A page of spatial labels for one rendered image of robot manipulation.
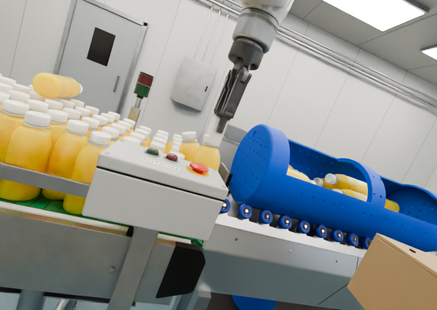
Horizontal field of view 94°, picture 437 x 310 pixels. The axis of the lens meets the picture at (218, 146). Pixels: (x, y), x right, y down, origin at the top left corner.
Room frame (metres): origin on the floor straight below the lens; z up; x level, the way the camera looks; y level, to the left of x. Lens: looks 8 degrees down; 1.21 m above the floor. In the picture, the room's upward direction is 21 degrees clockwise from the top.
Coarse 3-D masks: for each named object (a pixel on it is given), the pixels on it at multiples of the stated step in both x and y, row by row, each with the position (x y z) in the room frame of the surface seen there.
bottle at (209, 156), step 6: (204, 144) 0.47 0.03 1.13; (198, 150) 0.47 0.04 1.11; (204, 150) 0.46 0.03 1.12; (210, 150) 0.46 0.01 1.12; (216, 150) 0.47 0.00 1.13; (198, 156) 0.46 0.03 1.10; (204, 156) 0.45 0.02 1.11; (210, 156) 0.46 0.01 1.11; (216, 156) 0.46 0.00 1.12; (198, 162) 0.45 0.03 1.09; (204, 162) 0.45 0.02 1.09; (210, 162) 0.45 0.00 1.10; (216, 162) 0.46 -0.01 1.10; (216, 168) 0.46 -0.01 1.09
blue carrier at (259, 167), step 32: (256, 128) 0.72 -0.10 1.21; (256, 160) 0.63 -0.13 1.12; (288, 160) 0.59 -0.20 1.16; (320, 160) 0.88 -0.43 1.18; (352, 160) 0.80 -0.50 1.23; (256, 192) 0.57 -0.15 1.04; (288, 192) 0.58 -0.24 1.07; (320, 192) 0.61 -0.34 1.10; (384, 192) 0.70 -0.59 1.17; (416, 192) 0.95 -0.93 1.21; (352, 224) 0.68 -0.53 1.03; (384, 224) 0.69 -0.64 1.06; (416, 224) 0.73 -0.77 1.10
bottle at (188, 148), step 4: (184, 140) 0.52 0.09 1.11; (188, 140) 0.52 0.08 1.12; (192, 140) 0.52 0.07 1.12; (196, 140) 0.53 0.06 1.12; (184, 144) 0.51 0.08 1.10; (188, 144) 0.51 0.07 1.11; (192, 144) 0.52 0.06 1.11; (196, 144) 0.52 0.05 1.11; (180, 148) 0.52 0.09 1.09; (184, 148) 0.51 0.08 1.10; (188, 148) 0.51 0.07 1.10; (192, 148) 0.51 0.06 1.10; (196, 148) 0.52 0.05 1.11; (180, 152) 0.51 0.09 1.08; (184, 152) 0.51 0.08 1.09; (188, 152) 0.51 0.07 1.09; (192, 152) 0.51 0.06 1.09; (188, 156) 0.50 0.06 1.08; (192, 156) 0.51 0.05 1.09; (188, 160) 0.50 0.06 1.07
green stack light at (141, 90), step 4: (136, 84) 0.90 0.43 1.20; (140, 84) 0.89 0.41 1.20; (136, 88) 0.89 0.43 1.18; (140, 88) 0.89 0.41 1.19; (144, 88) 0.89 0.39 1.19; (148, 88) 0.91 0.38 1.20; (136, 92) 0.89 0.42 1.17; (140, 92) 0.89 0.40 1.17; (144, 92) 0.90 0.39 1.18; (148, 92) 0.92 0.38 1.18; (144, 96) 0.90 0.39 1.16
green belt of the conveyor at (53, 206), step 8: (40, 192) 0.42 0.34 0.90; (0, 200) 0.35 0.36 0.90; (32, 200) 0.39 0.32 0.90; (40, 200) 0.40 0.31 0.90; (48, 200) 0.40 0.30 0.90; (56, 200) 0.41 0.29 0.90; (40, 208) 0.37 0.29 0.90; (48, 208) 0.38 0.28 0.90; (56, 208) 0.39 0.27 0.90; (80, 216) 0.39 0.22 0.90; (120, 224) 0.49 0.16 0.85; (160, 232) 0.44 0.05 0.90; (192, 240) 0.46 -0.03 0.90; (200, 240) 0.48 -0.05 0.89
